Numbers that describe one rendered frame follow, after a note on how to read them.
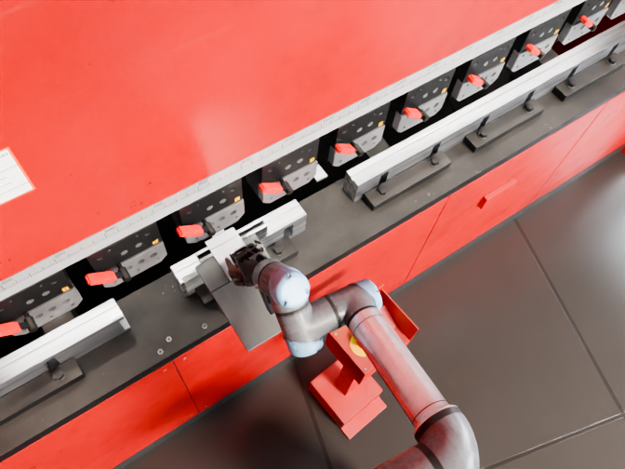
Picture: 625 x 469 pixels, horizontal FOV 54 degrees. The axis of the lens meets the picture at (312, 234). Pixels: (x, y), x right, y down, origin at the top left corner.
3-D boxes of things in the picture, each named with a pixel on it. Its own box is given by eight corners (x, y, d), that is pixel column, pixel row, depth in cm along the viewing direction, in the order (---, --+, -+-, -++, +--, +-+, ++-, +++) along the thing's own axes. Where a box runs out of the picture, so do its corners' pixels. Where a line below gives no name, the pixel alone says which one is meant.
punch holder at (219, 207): (188, 247, 138) (179, 211, 124) (170, 219, 141) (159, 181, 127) (245, 216, 143) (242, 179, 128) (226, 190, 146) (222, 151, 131)
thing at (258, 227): (202, 266, 159) (201, 261, 156) (196, 258, 160) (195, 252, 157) (267, 230, 165) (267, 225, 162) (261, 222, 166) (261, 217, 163)
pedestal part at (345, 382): (345, 395, 230) (365, 357, 182) (335, 383, 232) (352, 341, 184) (356, 386, 232) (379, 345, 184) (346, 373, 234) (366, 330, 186)
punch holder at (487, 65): (454, 104, 163) (472, 60, 148) (434, 83, 165) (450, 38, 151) (495, 82, 167) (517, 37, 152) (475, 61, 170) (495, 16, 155)
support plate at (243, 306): (247, 352, 147) (247, 351, 146) (194, 268, 156) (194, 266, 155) (309, 314, 153) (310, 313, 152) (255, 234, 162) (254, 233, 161)
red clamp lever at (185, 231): (183, 234, 124) (218, 231, 132) (174, 219, 125) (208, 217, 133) (179, 240, 125) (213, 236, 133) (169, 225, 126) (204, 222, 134)
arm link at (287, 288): (284, 319, 119) (270, 280, 116) (265, 306, 129) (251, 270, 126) (318, 302, 121) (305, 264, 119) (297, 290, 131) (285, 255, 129)
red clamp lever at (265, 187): (267, 190, 130) (295, 190, 138) (257, 176, 131) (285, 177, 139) (262, 195, 131) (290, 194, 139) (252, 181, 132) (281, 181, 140)
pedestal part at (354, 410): (349, 439, 235) (352, 435, 224) (308, 389, 243) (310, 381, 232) (386, 407, 242) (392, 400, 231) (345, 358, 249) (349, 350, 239)
